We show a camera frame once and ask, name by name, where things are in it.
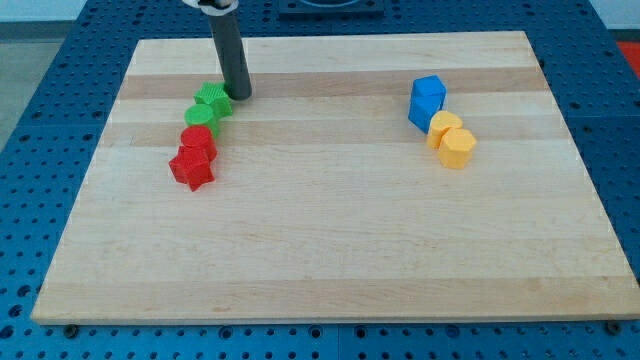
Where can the red star block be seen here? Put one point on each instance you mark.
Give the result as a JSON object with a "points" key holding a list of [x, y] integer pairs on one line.
{"points": [[191, 166]]}

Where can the green star block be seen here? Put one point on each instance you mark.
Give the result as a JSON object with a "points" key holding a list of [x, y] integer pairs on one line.
{"points": [[215, 96]]}

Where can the wooden board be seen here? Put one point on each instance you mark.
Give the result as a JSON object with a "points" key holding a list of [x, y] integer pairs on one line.
{"points": [[328, 206]]}

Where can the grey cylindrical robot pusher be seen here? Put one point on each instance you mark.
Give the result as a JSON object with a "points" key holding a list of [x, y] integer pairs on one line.
{"points": [[231, 56]]}

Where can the red cylinder block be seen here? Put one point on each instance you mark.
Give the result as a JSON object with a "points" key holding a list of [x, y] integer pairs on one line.
{"points": [[200, 137]]}

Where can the yellow heart block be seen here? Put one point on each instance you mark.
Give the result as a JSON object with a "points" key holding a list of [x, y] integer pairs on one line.
{"points": [[440, 123]]}

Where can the blue cube block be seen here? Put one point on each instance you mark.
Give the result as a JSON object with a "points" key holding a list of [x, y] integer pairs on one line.
{"points": [[422, 109]]}

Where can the blue pentagon block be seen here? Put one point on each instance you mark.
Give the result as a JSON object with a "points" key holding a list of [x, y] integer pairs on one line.
{"points": [[430, 87]]}

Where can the yellow hexagon block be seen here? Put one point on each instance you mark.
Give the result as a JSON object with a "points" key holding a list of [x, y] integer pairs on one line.
{"points": [[456, 148]]}

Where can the green cylinder block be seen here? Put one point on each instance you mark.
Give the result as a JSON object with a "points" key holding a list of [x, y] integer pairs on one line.
{"points": [[203, 115]]}

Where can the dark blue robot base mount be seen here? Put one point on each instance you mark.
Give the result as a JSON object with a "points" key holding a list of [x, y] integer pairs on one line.
{"points": [[300, 8]]}

